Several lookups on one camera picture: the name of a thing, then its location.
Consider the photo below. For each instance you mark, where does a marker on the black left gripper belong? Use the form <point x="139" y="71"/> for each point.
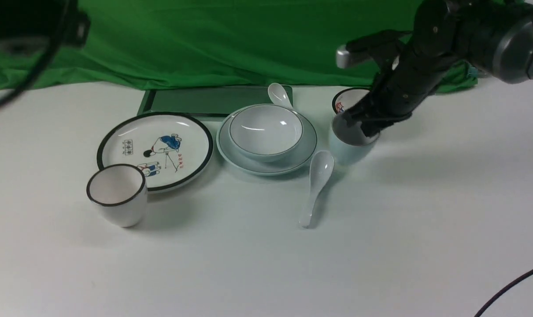
<point x="26" y="22"/>

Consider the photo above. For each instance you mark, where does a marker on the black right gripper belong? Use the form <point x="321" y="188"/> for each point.
<point x="411" y="64"/>

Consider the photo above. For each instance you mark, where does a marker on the pale blue cup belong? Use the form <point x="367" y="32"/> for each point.
<point x="348" y="152"/>

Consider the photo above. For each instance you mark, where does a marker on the white ceramic spoon front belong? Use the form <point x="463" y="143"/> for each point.
<point x="320" y="171"/>

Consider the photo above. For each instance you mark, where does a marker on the white ceramic spoon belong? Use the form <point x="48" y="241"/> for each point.
<point x="320" y="171"/>
<point x="278" y="96"/>

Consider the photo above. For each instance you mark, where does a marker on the pale blue bowl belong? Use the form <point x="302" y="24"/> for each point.
<point x="265" y="132"/>

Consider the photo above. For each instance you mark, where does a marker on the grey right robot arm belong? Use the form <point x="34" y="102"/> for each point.
<point x="495" y="38"/>

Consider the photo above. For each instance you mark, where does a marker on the white bowl black rim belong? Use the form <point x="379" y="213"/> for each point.
<point x="347" y="98"/>

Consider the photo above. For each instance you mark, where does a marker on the green backdrop cloth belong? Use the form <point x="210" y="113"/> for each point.
<point x="159" y="44"/>

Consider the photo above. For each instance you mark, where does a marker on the pale blue plate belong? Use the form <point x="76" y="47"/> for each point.
<point x="294" y="161"/>

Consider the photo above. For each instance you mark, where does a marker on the white ceramic spoon back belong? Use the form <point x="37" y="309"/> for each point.
<point x="278" y="96"/>

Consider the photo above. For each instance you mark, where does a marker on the blue binder clip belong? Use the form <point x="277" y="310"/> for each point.
<point x="472" y="71"/>

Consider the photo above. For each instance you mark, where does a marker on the dark green rectangular tray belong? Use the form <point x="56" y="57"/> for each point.
<point x="204" y="102"/>

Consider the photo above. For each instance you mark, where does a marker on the white plate with cartoon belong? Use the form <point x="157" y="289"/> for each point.
<point x="169" y="149"/>

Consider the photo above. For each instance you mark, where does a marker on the white cup black rim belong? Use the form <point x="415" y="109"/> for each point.
<point x="120" y="193"/>

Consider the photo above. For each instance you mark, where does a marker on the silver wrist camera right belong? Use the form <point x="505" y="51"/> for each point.
<point x="345" y="58"/>

